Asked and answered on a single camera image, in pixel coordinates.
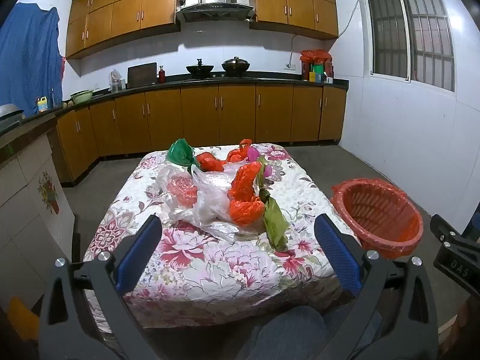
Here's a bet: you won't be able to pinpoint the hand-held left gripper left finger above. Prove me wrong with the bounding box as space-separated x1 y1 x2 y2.
39 214 164 360

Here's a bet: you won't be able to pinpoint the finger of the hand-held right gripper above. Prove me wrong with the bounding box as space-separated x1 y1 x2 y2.
430 214 480 259

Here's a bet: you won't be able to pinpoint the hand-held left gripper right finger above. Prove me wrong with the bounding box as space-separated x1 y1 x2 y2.
314 213 439 360

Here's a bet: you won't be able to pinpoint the red lined plastic basket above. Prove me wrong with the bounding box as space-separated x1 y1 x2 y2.
331 178 424 259

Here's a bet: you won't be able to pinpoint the olive green plastic bag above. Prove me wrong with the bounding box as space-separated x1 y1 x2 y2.
259 187 290 252

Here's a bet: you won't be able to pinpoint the clear plastic bag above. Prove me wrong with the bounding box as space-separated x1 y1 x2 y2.
170 170 259 244

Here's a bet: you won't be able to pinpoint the large red plastic bag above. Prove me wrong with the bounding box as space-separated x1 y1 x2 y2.
228 162 265 233

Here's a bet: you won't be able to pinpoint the small red plastic bag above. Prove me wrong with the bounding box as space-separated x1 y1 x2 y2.
197 152 227 173

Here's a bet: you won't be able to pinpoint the pink plastic bag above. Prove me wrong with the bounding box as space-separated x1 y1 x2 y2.
247 146 274 179

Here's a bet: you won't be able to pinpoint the red plastic bag with handle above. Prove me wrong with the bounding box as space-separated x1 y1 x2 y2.
226 139 253 164

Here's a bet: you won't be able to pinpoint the floral tablecloth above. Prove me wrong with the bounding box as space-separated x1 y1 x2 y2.
83 143 362 327

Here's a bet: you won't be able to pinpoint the person's leg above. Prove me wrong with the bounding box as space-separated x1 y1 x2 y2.
240 305 383 360

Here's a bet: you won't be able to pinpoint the yellow object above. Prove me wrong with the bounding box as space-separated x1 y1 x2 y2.
9 296 38 331

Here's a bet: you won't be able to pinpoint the wooden base cabinets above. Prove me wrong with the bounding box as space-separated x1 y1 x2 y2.
49 84 347 186

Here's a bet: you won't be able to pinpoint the green basin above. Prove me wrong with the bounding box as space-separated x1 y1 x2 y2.
70 90 94 105

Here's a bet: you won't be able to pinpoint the dark cutting board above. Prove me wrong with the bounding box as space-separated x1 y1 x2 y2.
127 62 157 89

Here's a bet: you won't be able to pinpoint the black kitchen countertop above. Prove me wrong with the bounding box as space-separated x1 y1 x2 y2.
0 76 349 136

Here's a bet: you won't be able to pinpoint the metal basin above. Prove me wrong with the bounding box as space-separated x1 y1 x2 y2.
0 104 24 121

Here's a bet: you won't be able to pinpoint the small black pot with lid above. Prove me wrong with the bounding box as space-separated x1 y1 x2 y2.
186 59 214 79

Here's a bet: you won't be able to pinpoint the red bag of boxes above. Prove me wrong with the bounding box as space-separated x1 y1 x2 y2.
300 49 334 83

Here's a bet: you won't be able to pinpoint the barred window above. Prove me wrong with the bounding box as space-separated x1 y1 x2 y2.
362 0 456 92

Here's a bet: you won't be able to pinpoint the black wok with lid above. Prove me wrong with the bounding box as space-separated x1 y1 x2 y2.
221 56 251 74

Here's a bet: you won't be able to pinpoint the blue cloth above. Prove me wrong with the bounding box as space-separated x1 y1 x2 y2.
0 2 64 115

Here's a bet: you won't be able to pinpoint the steel range hood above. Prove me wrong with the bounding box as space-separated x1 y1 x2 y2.
175 0 256 23

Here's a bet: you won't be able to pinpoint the flower wall decal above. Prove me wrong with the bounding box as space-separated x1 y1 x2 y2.
37 171 61 215

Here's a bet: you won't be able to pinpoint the white wall cable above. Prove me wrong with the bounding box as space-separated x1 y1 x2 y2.
289 0 364 66

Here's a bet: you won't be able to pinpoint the wooden wall cabinets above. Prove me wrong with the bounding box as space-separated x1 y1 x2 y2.
65 0 339 59

